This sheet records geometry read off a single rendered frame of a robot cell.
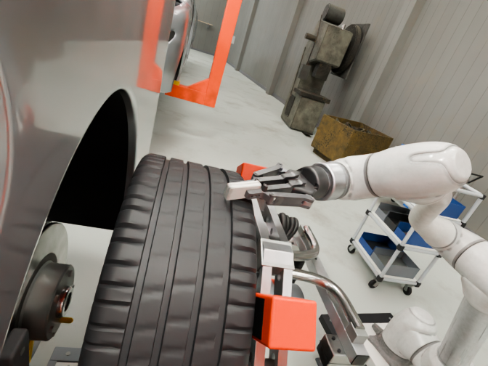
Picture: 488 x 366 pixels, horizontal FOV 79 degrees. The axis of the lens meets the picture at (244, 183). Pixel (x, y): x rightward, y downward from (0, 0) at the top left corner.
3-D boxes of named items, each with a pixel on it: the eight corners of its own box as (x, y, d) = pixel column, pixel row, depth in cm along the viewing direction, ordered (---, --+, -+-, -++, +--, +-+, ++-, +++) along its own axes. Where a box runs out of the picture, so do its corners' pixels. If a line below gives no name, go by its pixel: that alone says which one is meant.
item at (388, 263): (342, 248, 282) (394, 154, 240) (378, 254, 292) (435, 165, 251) (370, 293, 235) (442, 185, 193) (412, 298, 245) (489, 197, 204)
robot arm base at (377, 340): (382, 323, 158) (387, 316, 156) (417, 364, 141) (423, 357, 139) (360, 330, 148) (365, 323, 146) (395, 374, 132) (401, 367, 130)
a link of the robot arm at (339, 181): (313, 183, 75) (296, 184, 71) (330, 153, 70) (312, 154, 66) (337, 207, 69) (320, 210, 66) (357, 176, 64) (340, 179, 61)
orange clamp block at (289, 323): (252, 292, 51) (272, 295, 43) (293, 296, 53) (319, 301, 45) (247, 336, 49) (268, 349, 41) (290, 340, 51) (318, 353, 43)
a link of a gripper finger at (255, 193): (264, 192, 58) (273, 203, 56) (243, 195, 55) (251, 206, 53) (267, 186, 57) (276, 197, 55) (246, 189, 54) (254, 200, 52)
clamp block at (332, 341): (314, 347, 65) (324, 331, 63) (350, 349, 67) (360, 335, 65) (323, 370, 61) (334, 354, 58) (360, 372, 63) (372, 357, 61)
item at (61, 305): (64, 299, 66) (65, 278, 64) (72, 300, 67) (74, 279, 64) (51, 324, 61) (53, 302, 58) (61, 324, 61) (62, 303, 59)
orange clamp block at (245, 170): (231, 197, 82) (236, 165, 84) (257, 202, 84) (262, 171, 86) (237, 194, 76) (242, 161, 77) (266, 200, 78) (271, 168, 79)
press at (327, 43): (331, 142, 681) (388, 17, 571) (287, 132, 640) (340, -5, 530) (306, 123, 793) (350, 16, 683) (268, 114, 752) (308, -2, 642)
